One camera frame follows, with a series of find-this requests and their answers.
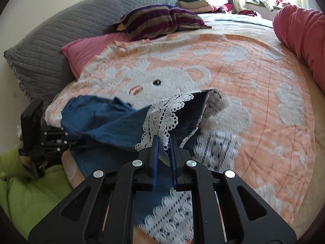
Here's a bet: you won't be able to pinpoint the grey-blue cloth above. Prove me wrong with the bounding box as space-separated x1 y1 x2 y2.
214 16 274 29

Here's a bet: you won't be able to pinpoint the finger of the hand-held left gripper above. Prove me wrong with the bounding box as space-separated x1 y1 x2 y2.
44 128 70 141
43 140 73 162

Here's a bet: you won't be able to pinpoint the peach printed bear blanket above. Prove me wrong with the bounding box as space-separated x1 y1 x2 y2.
46 28 316 244

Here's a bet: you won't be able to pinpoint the green cloth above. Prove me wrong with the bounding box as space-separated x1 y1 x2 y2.
0 145 74 239

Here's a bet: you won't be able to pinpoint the pile of folded clothes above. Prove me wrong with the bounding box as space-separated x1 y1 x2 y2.
176 0 240 14

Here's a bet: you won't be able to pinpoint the blue denim pants with lace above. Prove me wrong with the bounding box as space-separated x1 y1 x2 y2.
61 88 240 243

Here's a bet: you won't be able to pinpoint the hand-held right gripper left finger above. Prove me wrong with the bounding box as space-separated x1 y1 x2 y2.
27 135 160 244

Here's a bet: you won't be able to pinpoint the red garment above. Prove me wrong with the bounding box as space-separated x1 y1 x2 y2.
237 10 262 18

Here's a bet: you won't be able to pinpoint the red rolled quilt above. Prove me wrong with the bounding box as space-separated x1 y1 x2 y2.
273 4 325 93

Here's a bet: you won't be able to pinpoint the purple striped pillow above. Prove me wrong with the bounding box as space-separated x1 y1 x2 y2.
108 4 212 41

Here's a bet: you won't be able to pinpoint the clothes on window sill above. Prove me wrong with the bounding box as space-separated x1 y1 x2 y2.
245 0 291 12

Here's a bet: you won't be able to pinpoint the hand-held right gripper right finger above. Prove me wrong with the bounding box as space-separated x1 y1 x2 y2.
170 135 297 244

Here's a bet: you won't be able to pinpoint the pink pillow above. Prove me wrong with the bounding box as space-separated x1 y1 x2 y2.
61 34 130 80

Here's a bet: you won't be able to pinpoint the grey quilted headboard cover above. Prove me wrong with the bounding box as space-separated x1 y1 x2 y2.
4 0 178 102

